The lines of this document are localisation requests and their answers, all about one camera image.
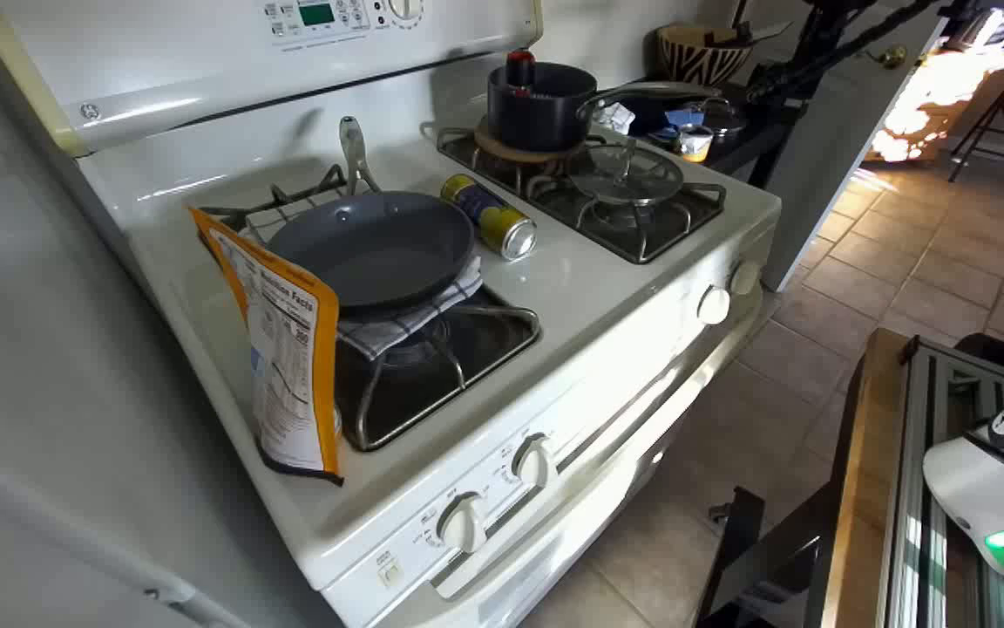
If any metal frame robot table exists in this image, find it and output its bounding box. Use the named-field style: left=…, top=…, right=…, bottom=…
left=689, top=327, right=1004, bottom=628

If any grey refrigerator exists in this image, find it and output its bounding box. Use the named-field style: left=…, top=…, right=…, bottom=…
left=0, top=0, right=305, bottom=628

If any grey frying pan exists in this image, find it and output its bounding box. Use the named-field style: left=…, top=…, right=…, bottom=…
left=266, top=117, right=481, bottom=314

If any metal mesh sieve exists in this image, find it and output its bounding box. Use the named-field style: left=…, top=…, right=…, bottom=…
left=567, top=138, right=686, bottom=210

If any white stove knob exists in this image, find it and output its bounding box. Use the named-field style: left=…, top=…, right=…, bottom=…
left=507, top=432, right=553, bottom=489
left=437, top=493, right=488, bottom=556
left=693, top=283, right=735, bottom=327

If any orange white food bag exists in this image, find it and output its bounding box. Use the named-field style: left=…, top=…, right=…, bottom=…
left=184, top=206, right=349, bottom=485

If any round wooden trivet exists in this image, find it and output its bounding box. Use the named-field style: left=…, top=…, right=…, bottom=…
left=471, top=120, right=583, bottom=167

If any dark bowl with items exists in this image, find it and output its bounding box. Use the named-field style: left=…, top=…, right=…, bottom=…
left=602, top=82, right=754, bottom=167

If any black cooking pot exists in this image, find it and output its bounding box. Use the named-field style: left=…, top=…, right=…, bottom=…
left=483, top=45, right=599, bottom=155

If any yellow spray can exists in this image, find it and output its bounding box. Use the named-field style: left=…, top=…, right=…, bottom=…
left=438, top=170, right=540, bottom=263

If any white cabinet panel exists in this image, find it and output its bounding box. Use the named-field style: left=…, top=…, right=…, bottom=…
left=760, top=15, right=949, bottom=293

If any woven patterned basket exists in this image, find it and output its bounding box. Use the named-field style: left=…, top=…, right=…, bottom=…
left=653, top=20, right=756, bottom=89

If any white gas stove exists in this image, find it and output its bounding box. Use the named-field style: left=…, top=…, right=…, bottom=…
left=0, top=0, right=784, bottom=628

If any striped kitchen cloth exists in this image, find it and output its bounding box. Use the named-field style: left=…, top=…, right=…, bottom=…
left=331, top=254, right=496, bottom=359

